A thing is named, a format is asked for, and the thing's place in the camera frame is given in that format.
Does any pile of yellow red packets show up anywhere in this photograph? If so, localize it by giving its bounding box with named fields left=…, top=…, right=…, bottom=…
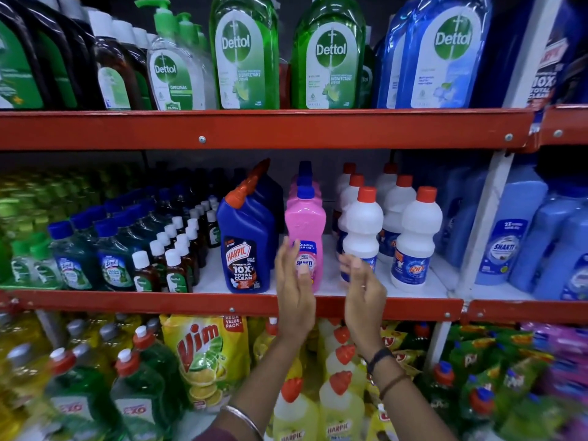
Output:
left=365, top=321, right=432, bottom=441

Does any dark bottle green label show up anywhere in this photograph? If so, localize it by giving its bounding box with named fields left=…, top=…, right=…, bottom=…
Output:
left=14, top=0, right=85, bottom=110
left=57, top=0, right=103, bottom=110
left=0, top=0, right=50, bottom=110

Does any group of white red-capped bottles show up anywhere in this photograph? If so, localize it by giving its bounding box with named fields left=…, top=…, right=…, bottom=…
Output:
left=333, top=162, right=444, bottom=293

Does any clear green pump bottle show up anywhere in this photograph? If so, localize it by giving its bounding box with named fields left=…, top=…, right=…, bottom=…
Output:
left=176, top=12, right=218, bottom=111
left=134, top=0, right=206, bottom=111

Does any maroon sleeve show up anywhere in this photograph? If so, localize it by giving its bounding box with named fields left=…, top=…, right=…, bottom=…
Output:
left=193, top=426, right=259, bottom=441

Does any group of yellow dish bottles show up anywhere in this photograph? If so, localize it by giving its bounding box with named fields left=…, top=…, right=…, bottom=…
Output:
left=0, top=311, right=144, bottom=441

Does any long red shelf rail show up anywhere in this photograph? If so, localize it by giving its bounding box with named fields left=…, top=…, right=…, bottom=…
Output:
left=0, top=108, right=537, bottom=152
left=0, top=288, right=465, bottom=323

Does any green dish bottle red cap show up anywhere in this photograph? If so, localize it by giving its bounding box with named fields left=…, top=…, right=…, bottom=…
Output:
left=132, top=325, right=187, bottom=411
left=109, top=348, right=181, bottom=441
left=42, top=347, right=121, bottom=441

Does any person's left hand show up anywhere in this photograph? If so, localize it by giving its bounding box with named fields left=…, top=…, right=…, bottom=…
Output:
left=275, top=237, right=317, bottom=338

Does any person's left forearm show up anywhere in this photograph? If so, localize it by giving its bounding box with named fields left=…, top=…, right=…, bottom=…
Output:
left=195, top=333, right=314, bottom=441

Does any pile of pink pouches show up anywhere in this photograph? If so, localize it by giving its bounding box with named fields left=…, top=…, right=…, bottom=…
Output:
left=520, top=321, right=588, bottom=411

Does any group of teal blue-capped bottles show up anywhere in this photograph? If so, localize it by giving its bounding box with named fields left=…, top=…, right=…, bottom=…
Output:
left=48, top=188, right=185, bottom=292

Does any blue toilet cleaner bottle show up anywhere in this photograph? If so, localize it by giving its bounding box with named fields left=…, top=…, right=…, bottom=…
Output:
left=216, top=176, right=277, bottom=295

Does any yellow dish liquid pouch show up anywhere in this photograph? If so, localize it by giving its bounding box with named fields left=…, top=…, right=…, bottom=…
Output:
left=159, top=315, right=251, bottom=414

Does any green disinfectant bottle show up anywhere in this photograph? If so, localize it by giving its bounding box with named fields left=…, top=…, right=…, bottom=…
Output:
left=290, top=0, right=367, bottom=110
left=209, top=0, right=280, bottom=110

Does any short red shelf rail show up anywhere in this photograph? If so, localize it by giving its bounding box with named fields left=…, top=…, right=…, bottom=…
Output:
left=533, top=104, right=588, bottom=148
left=463, top=298, right=588, bottom=326

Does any person's right hand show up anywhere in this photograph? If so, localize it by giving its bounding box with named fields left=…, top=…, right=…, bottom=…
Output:
left=338, top=253, right=392, bottom=361

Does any silver bangle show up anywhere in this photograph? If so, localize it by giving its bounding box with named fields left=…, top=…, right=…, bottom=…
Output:
left=220, top=404, right=263, bottom=440

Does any light blue cleaner bottle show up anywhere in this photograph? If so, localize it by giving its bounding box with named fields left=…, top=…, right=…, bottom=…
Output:
left=475, top=166, right=550, bottom=286
left=434, top=164, right=488, bottom=270
left=534, top=210, right=588, bottom=302
left=509, top=187, right=588, bottom=294

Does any group of lime green bottles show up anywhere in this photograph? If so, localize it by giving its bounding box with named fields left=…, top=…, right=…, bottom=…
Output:
left=0, top=166, right=111, bottom=253

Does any brown thread wristband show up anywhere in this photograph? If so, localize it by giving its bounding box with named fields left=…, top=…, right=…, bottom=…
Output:
left=379, top=374, right=410, bottom=401

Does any dark blue cleaner bottle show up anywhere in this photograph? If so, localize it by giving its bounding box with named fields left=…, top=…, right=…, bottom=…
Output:
left=525, top=0, right=588, bottom=111

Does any blue disinfectant bottle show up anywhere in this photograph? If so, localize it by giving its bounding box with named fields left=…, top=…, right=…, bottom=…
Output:
left=373, top=3, right=415, bottom=110
left=395, top=0, right=493, bottom=110

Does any clear bottle green cap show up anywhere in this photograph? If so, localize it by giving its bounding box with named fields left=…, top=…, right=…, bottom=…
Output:
left=9, top=240, right=38, bottom=286
left=29, top=240, right=63, bottom=290

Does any large brown bottle white cap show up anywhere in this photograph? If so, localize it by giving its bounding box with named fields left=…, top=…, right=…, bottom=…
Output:
left=111, top=19, right=156, bottom=111
left=86, top=10, right=141, bottom=111

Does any person's right forearm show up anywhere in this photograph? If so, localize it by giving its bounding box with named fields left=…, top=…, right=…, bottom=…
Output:
left=366, top=347, right=458, bottom=441

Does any pile of green spout pouches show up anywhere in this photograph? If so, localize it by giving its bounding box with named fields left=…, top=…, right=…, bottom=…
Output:
left=427, top=323, right=559, bottom=441

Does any black thread wristband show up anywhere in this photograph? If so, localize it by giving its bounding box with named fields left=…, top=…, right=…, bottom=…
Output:
left=367, top=347, right=394, bottom=375

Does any yellow toilet cleaner bottle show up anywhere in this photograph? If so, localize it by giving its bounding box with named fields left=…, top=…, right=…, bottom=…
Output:
left=323, top=343, right=368, bottom=396
left=270, top=377, right=321, bottom=441
left=252, top=317, right=305, bottom=383
left=319, top=370, right=367, bottom=441
left=318, top=318, right=353, bottom=350

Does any group of small brown bottles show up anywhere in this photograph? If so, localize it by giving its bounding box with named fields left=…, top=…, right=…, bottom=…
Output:
left=131, top=196, right=222, bottom=294

